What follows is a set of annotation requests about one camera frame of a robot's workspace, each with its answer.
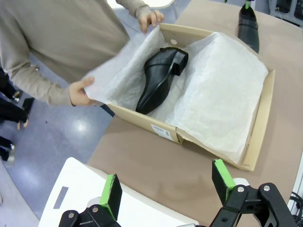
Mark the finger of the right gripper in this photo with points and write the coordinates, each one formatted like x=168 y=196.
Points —
x=247 y=4

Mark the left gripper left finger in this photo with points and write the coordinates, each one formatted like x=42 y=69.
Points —
x=111 y=196

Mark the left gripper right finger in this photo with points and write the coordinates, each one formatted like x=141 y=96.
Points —
x=251 y=208

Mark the brown cardboard shoe box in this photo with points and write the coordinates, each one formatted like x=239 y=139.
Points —
x=260 y=132

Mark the white tissue paper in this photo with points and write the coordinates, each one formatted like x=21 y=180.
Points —
x=213 y=89

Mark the person's left forearm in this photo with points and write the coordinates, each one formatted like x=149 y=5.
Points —
x=135 y=6

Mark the person's right forearm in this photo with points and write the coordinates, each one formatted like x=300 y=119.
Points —
x=35 y=82

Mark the white plastic storage box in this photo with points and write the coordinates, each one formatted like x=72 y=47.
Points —
x=78 y=184

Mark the person's left hand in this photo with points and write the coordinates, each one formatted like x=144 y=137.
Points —
x=149 y=19

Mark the person's right hand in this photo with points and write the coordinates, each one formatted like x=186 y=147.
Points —
x=79 y=93

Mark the white side table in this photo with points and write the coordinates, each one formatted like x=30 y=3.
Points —
x=165 y=2

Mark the person in beige sweater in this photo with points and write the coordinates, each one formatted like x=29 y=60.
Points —
x=59 y=30

